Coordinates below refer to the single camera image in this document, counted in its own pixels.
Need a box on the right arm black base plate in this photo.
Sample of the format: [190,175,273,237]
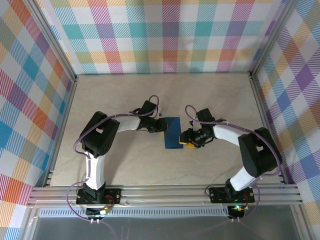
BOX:
[208,186,256,204]

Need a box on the black controller board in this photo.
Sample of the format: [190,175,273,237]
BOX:
[227,204,248,219]
[85,205,111,218]

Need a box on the blue paper sheet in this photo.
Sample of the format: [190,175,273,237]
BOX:
[163,116,185,150]

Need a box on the grey slotted cable duct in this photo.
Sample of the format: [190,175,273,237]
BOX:
[38,206,231,218]

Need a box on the aluminium frame cross rail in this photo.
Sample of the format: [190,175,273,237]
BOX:
[27,184,305,207]

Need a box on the aluminium frame corner post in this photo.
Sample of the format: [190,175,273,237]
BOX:
[23,0,78,83]
[249,0,301,78]

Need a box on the grey metal panel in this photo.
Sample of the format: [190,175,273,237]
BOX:
[22,207,308,240]

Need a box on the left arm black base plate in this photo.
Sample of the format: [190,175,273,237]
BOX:
[75,187,123,205]

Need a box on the aluminium frame side rail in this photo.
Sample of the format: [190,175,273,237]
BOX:
[41,76,80,187]
[248,72,288,185]

